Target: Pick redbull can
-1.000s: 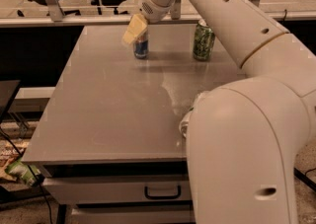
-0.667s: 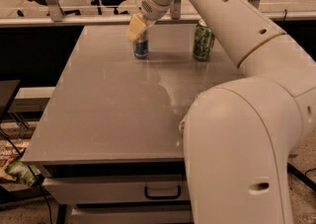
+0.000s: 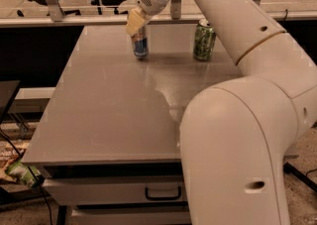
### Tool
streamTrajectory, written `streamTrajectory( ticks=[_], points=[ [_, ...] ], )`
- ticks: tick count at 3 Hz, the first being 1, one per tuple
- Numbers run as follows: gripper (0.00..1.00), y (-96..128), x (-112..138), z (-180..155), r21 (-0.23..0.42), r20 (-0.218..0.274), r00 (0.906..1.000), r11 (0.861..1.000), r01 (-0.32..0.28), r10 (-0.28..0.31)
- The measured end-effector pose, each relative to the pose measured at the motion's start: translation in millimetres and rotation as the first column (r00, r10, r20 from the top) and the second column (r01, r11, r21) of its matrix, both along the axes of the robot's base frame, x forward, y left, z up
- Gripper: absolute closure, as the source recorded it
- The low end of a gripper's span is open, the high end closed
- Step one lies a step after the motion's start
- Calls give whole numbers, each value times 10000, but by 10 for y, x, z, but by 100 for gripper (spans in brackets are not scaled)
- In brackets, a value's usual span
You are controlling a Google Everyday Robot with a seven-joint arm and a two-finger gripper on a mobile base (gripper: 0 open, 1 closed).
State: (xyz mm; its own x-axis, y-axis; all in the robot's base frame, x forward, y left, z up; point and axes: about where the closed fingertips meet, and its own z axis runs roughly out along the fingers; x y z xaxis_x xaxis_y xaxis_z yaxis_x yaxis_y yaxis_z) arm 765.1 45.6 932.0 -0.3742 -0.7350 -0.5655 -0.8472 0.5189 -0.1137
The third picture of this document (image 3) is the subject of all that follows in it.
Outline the green soda can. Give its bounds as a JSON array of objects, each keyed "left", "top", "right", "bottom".
[{"left": 193, "top": 19, "right": 216, "bottom": 61}]

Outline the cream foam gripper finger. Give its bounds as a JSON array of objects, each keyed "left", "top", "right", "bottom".
[{"left": 126, "top": 7, "right": 152, "bottom": 37}]

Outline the dark side table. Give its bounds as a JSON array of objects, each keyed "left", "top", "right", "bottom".
[{"left": 0, "top": 80, "right": 20, "bottom": 123}]

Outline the middle metal glass bracket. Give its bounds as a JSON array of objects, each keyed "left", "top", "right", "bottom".
[{"left": 170, "top": 0, "right": 181, "bottom": 20}]

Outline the black cable on floor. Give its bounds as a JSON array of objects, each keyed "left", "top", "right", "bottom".
[{"left": 0, "top": 129, "right": 54, "bottom": 225}]

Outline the upper drawer with black handle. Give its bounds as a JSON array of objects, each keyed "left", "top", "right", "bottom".
[{"left": 44, "top": 175, "right": 187, "bottom": 206}]

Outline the green chip bag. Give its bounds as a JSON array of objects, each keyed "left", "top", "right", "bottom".
[{"left": 5, "top": 160, "right": 43, "bottom": 188}]

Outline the blue silver Red Bull can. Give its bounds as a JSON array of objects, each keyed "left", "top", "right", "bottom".
[{"left": 132, "top": 27, "right": 149, "bottom": 58}]

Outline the grey drawer cabinet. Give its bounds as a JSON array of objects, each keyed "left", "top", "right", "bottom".
[{"left": 21, "top": 24, "right": 299, "bottom": 225}]

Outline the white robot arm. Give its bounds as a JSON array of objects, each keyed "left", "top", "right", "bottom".
[{"left": 127, "top": 0, "right": 317, "bottom": 225}]

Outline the black stand leg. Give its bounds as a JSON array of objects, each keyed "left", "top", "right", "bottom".
[{"left": 283, "top": 163, "right": 317, "bottom": 193}]

